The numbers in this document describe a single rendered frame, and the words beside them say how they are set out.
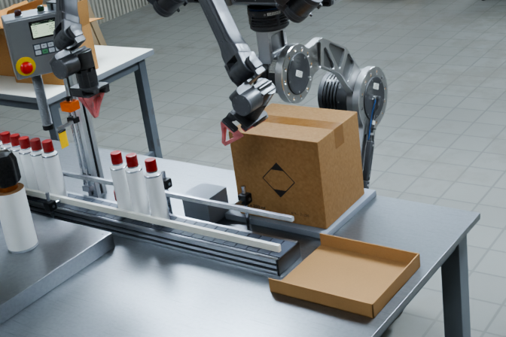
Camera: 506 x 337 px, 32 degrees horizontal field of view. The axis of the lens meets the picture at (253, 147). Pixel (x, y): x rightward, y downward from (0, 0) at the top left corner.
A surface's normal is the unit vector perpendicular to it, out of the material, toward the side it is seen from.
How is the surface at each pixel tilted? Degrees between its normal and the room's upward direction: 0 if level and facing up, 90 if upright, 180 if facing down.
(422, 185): 0
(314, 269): 0
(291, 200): 90
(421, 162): 0
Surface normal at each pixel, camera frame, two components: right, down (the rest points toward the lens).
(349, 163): 0.83, 0.11
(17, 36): 0.34, 0.32
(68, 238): -0.13, -0.92
